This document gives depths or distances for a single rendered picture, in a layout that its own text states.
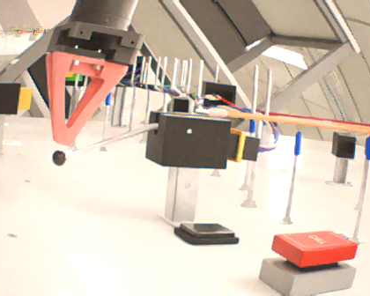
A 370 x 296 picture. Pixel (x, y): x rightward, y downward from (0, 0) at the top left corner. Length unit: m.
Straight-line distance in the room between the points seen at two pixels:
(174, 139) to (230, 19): 1.17
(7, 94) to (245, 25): 0.98
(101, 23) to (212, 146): 0.15
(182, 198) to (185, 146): 0.05
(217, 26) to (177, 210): 1.14
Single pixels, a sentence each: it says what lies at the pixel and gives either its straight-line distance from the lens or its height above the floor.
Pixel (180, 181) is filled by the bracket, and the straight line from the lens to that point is 0.61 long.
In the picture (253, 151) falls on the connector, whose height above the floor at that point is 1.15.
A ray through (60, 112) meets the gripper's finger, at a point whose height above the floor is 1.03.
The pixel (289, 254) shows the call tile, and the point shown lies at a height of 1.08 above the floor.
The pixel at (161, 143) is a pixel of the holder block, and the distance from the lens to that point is 0.59.
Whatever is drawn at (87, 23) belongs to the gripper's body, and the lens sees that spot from 0.53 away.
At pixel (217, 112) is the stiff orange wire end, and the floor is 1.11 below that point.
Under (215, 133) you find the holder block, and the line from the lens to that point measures 0.60.
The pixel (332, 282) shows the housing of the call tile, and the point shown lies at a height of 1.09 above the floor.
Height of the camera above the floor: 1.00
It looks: 9 degrees up
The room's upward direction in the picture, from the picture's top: 54 degrees clockwise
